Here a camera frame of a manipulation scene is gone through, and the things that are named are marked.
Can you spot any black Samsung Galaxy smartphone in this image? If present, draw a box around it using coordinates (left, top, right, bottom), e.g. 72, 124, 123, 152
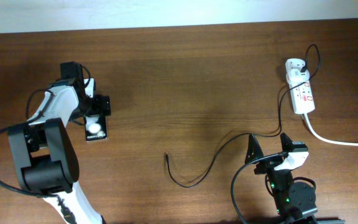
85, 116, 108, 142

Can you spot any white power strip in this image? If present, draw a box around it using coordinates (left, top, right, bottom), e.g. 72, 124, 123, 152
285, 58, 315, 114

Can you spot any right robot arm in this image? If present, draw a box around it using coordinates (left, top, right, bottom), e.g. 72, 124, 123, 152
245, 133, 318, 223

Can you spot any white USB wall charger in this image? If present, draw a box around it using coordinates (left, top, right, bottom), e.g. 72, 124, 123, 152
287, 68, 310, 85

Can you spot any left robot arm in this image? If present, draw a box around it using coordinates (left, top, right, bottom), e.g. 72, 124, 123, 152
8, 78, 111, 223

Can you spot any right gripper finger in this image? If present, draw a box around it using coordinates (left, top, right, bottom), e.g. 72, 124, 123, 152
280, 133, 296, 153
244, 134, 264, 164

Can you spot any white power strip cord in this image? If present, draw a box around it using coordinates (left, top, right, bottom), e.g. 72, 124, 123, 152
301, 113, 358, 149

